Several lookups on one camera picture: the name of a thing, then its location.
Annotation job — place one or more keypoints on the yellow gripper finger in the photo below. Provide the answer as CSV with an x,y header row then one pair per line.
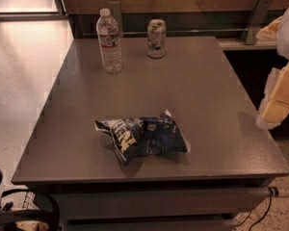
x,y
274,107
269,32

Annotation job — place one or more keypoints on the blue chip bag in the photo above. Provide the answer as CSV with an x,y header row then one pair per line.
x,y
143,136

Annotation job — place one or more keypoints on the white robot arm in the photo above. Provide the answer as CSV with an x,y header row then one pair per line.
x,y
282,37

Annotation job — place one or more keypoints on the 7up soda can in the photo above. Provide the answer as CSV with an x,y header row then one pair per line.
x,y
156,38

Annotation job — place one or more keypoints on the clear plastic water bottle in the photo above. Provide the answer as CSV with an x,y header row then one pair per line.
x,y
109,42

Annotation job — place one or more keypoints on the grey cabinet drawer front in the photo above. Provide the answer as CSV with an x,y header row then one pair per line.
x,y
159,204

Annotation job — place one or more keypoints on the grey metal wall bracket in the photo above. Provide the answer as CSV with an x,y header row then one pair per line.
x,y
256,19
115,9

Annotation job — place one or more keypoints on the window frame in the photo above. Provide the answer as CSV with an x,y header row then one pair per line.
x,y
14,10

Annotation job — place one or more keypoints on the black wire basket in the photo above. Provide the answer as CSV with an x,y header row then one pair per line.
x,y
9,219

